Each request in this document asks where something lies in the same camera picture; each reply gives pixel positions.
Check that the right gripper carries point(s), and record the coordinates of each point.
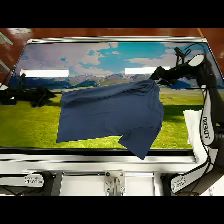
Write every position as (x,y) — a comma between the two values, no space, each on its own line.
(162,75)

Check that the blue T-shirt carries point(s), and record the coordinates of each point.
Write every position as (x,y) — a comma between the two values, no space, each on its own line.
(110,113)

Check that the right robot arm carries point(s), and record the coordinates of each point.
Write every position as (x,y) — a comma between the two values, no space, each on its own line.
(208,116)

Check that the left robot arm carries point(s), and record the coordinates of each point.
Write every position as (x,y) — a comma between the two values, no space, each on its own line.
(33,181)

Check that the white garment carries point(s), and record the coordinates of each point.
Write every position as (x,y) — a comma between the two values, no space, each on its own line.
(193,123)

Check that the silver frame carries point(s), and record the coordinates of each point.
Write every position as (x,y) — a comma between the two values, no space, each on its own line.
(100,163)

